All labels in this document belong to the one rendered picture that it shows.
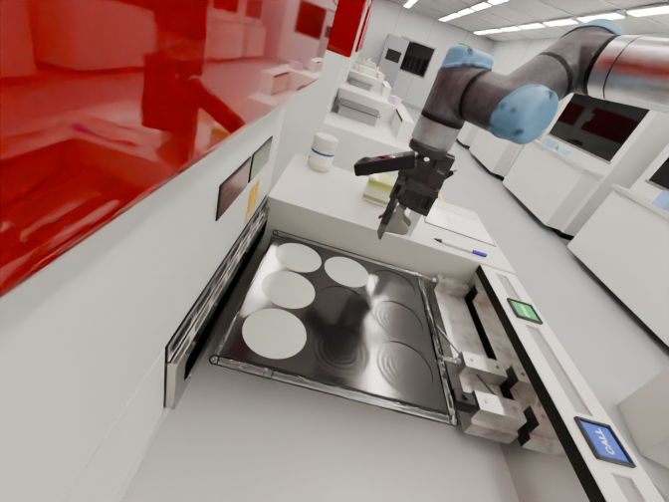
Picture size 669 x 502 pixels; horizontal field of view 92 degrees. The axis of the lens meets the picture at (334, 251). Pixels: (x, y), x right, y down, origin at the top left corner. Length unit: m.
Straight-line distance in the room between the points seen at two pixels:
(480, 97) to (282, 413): 0.55
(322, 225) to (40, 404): 0.62
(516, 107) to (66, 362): 0.53
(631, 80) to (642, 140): 4.68
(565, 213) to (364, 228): 4.67
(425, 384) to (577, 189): 4.77
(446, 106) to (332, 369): 0.45
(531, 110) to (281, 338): 0.47
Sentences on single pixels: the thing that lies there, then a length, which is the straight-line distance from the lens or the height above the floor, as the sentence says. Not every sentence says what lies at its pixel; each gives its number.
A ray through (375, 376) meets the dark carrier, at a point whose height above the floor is 0.90.
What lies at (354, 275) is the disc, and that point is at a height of 0.90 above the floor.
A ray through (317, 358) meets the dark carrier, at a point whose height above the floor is 0.90.
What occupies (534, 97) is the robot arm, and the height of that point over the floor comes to 1.31.
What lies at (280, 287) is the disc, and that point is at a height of 0.90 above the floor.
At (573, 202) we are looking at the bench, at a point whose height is 0.48.
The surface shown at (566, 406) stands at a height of 0.96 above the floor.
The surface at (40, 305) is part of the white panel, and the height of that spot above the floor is 1.15.
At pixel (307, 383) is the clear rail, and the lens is 0.49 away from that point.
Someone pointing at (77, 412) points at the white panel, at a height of 1.05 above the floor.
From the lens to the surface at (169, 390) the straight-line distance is 0.48.
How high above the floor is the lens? 1.30
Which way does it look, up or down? 32 degrees down
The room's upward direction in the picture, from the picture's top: 20 degrees clockwise
